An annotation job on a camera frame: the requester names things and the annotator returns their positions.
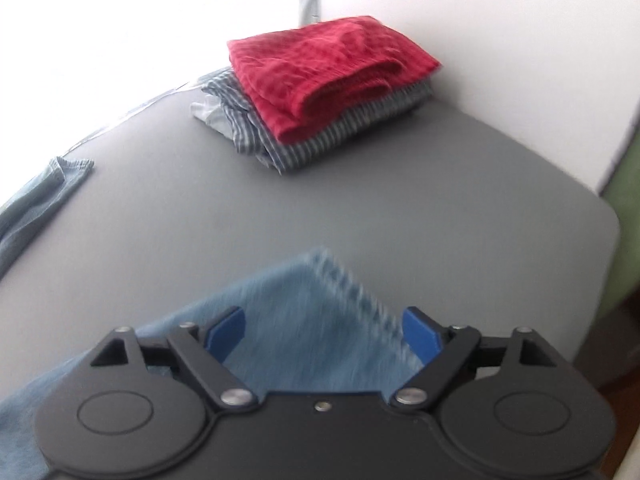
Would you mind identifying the red folded cloth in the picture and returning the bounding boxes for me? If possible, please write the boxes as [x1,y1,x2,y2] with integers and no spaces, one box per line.
[226,15,442,144]

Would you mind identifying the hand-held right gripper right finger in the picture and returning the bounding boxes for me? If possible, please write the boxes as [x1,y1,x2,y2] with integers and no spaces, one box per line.
[388,306,559,414]

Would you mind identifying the blue striped folded shirt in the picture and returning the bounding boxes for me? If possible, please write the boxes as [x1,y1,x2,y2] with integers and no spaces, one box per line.
[202,68,434,176]

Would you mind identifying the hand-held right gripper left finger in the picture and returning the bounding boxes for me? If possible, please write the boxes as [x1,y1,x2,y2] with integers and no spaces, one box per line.
[90,306,259,414]

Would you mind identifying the green cloth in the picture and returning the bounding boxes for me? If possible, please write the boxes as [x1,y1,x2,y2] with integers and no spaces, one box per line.
[599,146,640,317]

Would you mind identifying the pale blue folded cloth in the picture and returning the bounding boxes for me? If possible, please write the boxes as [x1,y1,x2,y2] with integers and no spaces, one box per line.
[190,99,237,137]

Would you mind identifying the blue denim pants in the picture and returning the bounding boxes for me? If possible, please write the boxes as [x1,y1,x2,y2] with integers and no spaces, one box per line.
[0,156,427,462]

